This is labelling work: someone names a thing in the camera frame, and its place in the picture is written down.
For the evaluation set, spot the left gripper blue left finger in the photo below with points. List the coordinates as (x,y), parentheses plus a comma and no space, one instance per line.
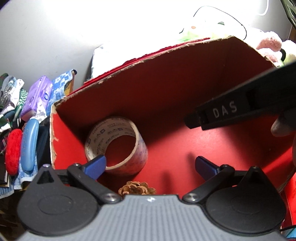
(85,177)

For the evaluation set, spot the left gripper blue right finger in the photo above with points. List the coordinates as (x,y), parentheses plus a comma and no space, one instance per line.
(216,178)

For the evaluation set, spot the roll of printed tape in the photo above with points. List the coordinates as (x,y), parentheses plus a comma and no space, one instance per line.
(120,141)

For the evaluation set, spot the brown pine cone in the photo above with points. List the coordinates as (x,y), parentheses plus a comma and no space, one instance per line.
(136,188)

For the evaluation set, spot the person's right hand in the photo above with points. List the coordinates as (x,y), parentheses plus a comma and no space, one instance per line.
(280,129)

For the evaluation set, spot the pink plush toy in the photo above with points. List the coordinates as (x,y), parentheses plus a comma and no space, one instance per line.
(269,45)

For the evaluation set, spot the light green frog plush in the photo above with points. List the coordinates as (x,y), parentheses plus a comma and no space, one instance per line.
(205,31)

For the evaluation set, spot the blue checkered cloth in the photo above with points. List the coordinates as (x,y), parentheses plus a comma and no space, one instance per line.
(62,86)

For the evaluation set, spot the red cardboard box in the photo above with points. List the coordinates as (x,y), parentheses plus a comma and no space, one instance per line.
(156,92)

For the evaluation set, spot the pile of folded clothes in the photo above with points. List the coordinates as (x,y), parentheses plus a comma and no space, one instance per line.
(13,98)

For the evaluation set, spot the white pillow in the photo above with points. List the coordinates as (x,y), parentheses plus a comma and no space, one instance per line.
(109,56)

